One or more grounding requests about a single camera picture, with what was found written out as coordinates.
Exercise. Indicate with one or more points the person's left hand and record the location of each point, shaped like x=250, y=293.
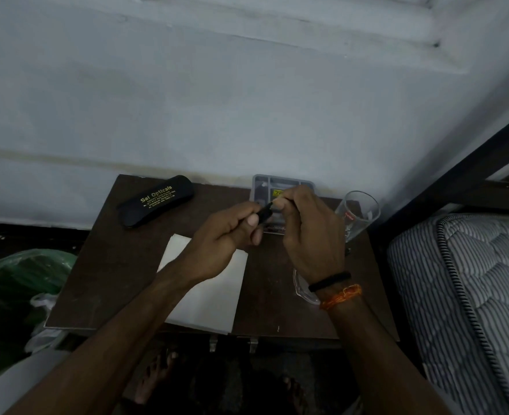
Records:
x=215, y=246

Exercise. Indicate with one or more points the person's right foot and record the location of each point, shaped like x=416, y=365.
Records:
x=293, y=395

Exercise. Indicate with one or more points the white paper napkin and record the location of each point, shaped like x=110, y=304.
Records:
x=211, y=306

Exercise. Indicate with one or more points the grey plastic organizer box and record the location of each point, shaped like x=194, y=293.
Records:
x=263, y=185

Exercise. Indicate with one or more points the green lined waste bin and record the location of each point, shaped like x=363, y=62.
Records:
x=8, y=298

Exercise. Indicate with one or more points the person's left foot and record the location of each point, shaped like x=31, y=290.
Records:
x=155, y=376

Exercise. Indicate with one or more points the black bed frame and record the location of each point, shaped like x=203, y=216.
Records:
x=453, y=172

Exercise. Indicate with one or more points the person's right forearm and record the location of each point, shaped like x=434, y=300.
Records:
x=379, y=367

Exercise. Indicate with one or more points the black glasses case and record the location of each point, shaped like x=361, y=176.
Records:
x=155, y=202

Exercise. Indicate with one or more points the clear drinking glass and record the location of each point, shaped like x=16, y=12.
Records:
x=362, y=216

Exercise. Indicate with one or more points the person's foot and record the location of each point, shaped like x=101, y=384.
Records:
x=293, y=395
x=155, y=376

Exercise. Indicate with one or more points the black wristband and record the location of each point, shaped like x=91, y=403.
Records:
x=330, y=281

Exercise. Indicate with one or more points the grey striped quilted mattress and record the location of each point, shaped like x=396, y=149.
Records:
x=466, y=306

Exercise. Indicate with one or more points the pink-white wrapper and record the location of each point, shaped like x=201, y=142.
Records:
x=44, y=319

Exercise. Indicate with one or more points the person's right hand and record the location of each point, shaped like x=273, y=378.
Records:
x=315, y=237

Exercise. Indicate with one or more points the clear glass ashtray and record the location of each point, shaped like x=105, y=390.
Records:
x=302, y=289

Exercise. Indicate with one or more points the metal drawer latch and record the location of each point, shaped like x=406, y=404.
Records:
x=253, y=345
x=213, y=343

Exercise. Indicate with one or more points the person's left forearm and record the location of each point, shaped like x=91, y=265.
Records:
x=99, y=350

